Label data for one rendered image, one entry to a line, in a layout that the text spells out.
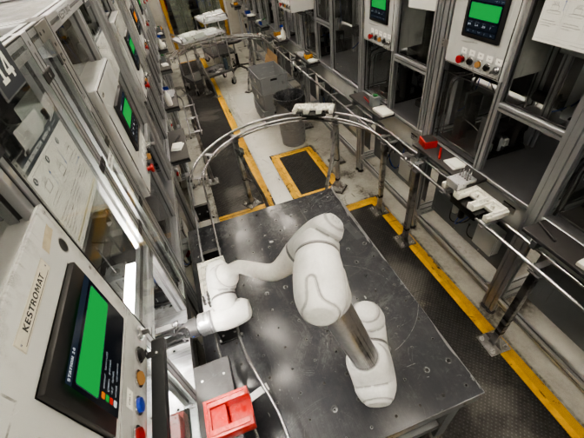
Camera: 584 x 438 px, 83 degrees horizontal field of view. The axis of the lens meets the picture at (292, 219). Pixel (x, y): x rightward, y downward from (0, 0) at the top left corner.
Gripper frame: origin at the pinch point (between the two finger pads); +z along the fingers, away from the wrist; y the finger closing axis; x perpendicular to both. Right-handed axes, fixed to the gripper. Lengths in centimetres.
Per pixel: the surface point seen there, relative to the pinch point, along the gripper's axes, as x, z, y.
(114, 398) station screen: 47, -16, 55
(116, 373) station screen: 42, -16, 55
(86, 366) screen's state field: 45, -16, 65
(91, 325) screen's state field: 38, -16, 65
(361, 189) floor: -163, -180, -100
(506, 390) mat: 43, -164, -99
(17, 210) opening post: 23, -11, 82
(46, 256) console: 30, -14, 77
